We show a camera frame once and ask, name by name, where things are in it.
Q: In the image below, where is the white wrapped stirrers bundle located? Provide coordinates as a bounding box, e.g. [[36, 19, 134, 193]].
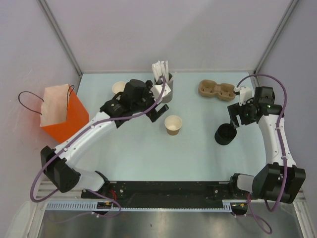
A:
[[152, 60, 170, 84]]

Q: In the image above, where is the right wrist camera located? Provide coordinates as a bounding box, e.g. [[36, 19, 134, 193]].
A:
[[234, 86, 253, 106]]

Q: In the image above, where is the aluminium frame rail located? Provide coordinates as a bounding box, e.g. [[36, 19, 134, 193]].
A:
[[294, 190, 306, 202]]

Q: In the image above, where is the grey stirrer holder cup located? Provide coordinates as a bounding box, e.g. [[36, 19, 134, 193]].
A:
[[151, 73, 173, 104]]

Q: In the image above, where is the stack of brown paper cups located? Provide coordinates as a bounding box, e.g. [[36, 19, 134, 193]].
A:
[[112, 81, 126, 94]]

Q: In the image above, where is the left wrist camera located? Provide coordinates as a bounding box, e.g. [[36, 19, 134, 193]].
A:
[[150, 84, 172, 102]]

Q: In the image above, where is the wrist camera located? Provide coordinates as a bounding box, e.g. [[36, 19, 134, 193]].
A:
[[234, 86, 253, 106], [150, 84, 172, 102]]

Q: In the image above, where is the orange paper bag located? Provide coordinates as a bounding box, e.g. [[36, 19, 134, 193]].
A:
[[18, 83, 90, 144]]

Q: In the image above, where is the white slotted cable duct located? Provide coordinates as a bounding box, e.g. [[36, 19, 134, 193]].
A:
[[46, 201, 114, 210]]

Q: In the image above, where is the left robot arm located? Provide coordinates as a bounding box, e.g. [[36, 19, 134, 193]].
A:
[[41, 76, 170, 198]]

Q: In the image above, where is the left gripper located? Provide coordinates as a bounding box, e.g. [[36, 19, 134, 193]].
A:
[[131, 81, 168, 122]]

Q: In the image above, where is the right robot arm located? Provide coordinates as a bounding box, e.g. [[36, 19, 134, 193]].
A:
[[228, 86, 306, 204]]

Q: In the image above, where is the single brown paper cup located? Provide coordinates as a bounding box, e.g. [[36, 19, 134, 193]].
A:
[[164, 115, 182, 136]]

